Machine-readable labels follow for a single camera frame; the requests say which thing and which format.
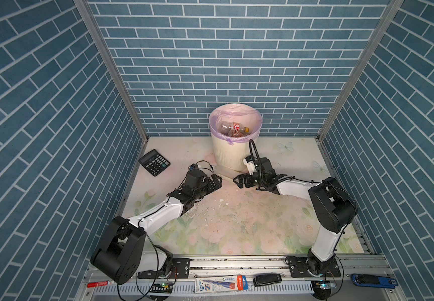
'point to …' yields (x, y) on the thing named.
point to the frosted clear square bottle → (226, 173)
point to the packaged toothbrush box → (224, 283)
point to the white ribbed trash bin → (230, 157)
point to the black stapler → (266, 278)
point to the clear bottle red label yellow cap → (232, 128)
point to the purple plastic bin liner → (247, 115)
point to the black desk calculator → (155, 162)
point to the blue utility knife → (374, 281)
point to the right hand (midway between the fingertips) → (239, 176)
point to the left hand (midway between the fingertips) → (217, 182)
